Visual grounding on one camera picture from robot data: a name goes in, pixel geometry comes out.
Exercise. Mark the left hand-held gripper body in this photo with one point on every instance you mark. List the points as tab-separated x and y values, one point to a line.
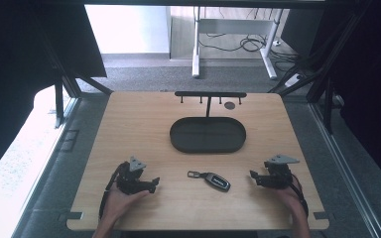
127	180

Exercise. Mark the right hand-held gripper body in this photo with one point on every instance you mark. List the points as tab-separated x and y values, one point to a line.
279	175

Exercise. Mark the person's left hand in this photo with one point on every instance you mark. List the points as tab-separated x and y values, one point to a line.
119	203

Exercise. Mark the person's right hand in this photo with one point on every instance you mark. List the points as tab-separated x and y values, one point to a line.
292	201

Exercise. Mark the black key stand with tray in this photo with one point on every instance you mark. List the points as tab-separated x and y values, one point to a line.
207	135

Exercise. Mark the white power strip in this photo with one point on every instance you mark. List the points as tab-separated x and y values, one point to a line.
292	80

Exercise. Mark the black metal stand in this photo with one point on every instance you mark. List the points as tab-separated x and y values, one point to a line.
325	82
66	86

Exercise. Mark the black curtain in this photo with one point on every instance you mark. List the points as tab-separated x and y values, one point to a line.
16	66
370	82

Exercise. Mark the white desk frame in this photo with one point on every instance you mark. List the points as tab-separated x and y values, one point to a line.
234	26

